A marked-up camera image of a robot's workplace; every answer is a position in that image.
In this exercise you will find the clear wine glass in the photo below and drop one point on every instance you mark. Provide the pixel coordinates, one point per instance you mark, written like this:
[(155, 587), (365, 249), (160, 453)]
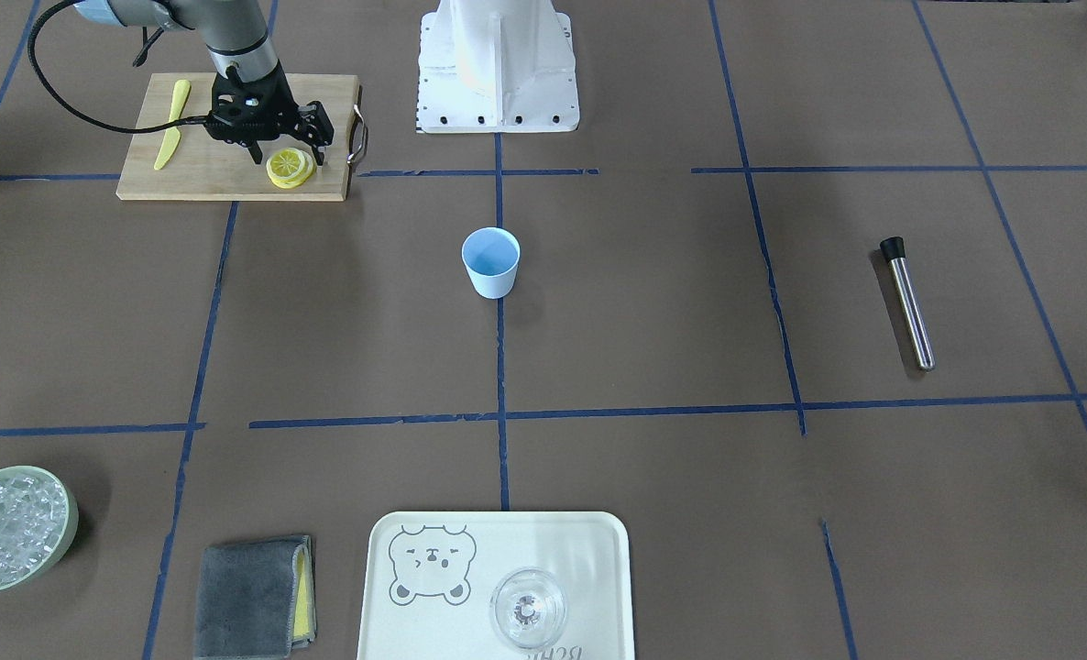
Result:
[(529, 609)]

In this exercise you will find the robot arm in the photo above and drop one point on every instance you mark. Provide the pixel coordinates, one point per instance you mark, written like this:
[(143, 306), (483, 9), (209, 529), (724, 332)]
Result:
[(235, 32)]

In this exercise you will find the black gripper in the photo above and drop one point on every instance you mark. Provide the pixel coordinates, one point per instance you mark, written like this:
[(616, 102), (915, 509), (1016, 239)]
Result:
[(281, 99)]

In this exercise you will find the green bowl of ice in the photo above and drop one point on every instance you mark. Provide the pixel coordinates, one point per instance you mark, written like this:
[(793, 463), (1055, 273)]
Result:
[(39, 517)]

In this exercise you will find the cream bear tray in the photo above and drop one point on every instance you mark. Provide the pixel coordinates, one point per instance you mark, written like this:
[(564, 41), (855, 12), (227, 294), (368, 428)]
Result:
[(430, 576)]

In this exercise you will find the light blue cup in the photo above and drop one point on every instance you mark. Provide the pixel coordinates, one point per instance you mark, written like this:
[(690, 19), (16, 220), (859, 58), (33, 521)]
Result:
[(492, 258)]

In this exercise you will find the grey folded cloth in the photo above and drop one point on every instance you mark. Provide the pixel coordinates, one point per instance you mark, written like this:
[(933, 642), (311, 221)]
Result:
[(255, 600)]

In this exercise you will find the steel muddler black tip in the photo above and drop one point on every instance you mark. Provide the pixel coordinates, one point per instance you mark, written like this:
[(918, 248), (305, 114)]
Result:
[(894, 253)]

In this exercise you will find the yellow lemon slice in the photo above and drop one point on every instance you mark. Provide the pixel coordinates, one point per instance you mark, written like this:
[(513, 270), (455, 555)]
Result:
[(289, 168)]

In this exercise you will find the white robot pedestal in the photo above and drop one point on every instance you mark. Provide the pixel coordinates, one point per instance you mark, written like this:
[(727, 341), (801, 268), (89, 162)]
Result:
[(496, 67)]

